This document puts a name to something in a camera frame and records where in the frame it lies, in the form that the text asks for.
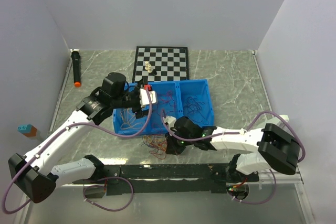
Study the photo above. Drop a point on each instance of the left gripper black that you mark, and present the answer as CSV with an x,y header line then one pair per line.
x,y
139,113

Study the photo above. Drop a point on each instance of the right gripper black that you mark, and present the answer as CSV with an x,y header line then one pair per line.
x,y
172,148

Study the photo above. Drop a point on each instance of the blue three-compartment plastic bin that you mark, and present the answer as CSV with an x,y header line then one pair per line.
x,y
190,98

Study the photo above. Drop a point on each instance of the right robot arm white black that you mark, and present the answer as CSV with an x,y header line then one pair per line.
x,y
267,147

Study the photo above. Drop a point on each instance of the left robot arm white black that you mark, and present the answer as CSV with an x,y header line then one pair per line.
x,y
37,174

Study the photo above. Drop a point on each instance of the cream chess piece front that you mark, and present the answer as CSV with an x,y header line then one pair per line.
x,y
149,68

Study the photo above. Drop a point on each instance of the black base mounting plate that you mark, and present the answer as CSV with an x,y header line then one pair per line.
x,y
176,178

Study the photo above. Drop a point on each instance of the black white chessboard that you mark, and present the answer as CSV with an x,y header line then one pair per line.
x,y
171,63

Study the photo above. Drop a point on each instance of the black marker orange cap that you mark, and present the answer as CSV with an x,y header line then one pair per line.
x,y
76,66

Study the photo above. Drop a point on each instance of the blue brown toy block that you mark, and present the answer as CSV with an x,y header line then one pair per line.
x,y
29,131

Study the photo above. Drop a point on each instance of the white grey stand device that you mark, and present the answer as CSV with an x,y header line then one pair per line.
x,y
280,120

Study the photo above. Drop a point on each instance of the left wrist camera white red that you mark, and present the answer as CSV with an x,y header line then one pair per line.
x,y
147,94

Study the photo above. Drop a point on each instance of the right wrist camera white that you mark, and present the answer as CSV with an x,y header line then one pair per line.
x,y
168,122

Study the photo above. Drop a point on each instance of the aluminium frame rail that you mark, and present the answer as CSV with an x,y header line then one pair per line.
x,y
274,198

